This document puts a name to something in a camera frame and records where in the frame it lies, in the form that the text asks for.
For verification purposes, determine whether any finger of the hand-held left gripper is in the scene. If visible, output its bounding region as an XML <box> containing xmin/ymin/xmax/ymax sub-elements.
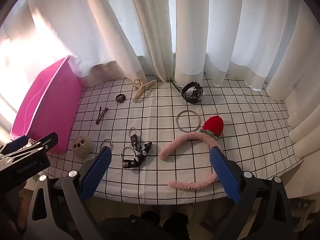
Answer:
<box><xmin>24</xmin><ymin>132</ymin><xmax>59</xmax><ymax>153</ymax></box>
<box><xmin>0</xmin><ymin>134</ymin><xmax>29</xmax><ymax>153</ymax></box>

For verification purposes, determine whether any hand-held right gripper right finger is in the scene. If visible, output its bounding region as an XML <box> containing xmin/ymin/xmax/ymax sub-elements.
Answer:
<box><xmin>211</xmin><ymin>146</ymin><xmax>294</xmax><ymax>240</ymax></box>

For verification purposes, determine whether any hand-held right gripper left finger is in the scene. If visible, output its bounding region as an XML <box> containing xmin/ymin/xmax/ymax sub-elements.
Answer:
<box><xmin>26</xmin><ymin>146</ymin><xmax>113</xmax><ymax>240</ymax></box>

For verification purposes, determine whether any grey sloth face plush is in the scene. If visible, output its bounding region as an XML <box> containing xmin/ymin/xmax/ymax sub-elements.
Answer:
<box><xmin>72</xmin><ymin>135</ymin><xmax>93</xmax><ymax>157</ymax></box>

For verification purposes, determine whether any pink plastic tub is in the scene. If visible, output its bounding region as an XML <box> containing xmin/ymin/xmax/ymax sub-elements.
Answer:
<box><xmin>10</xmin><ymin>55</ymin><xmax>83</xmax><ymax>153</ymax></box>

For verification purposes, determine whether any black printed lanyard keychain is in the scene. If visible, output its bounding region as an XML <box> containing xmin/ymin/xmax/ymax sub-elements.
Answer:
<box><xmin>121</xmin><ymin>127</ymin><xmax>153</xmax><ymax>170</ymax></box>

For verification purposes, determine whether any red keychain with ring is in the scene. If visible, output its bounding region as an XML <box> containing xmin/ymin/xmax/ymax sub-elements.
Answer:
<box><xmin>159</xmin><ymin>116</ymin><xmax>224</xmax><ymax>190</ymax></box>

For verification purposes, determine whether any silver bangle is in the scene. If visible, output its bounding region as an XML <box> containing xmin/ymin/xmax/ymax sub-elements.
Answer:
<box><xmin>176</xmin><ymin>110</ymin><xmax>201</xmax><ymax>132</ymax></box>

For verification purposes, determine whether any black wrist watch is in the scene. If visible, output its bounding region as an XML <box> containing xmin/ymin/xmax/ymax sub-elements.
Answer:
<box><xmin>170</xmin><ymin>79</ymin><xmax>203</xmax><ymax>104</ymax></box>

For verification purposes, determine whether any person's left hand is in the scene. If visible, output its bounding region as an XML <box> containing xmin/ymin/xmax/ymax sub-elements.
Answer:
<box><xmin>5</xmin><ymin>180</ymin><xmax>29</xmax><ymax>233</ymax></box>

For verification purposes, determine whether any brown hair clip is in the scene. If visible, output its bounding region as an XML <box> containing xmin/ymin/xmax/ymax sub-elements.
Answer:
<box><xmin>96</xmin><ymin>107</ymin><xmax>109</xmax><ymax>125</ymax></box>

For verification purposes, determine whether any black checked white tablecloth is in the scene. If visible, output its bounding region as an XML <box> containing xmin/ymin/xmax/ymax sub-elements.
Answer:
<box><xmin>46</xmin><ymin>72</ymin><xmax>304</xmax><ymax>204</ymax></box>

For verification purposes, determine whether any pearl hair claw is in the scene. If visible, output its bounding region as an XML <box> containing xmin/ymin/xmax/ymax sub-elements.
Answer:
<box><xmin>132</xmin><ymin>78</ymin><xmax>157</xmax><ymax>102</ymax></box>

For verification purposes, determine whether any white curtain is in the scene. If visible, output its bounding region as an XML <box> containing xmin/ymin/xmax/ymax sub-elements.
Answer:
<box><xmin>0</xmin><ymin>0</ymin><xmax>320</xmax><ymax>143</ymax></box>

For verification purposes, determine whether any silver wire key loop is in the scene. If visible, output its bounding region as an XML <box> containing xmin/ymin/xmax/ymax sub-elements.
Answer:
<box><xmin>99</xmin><ymin>138</ymin><xmax>113</xmax><ymax>155</ymax></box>

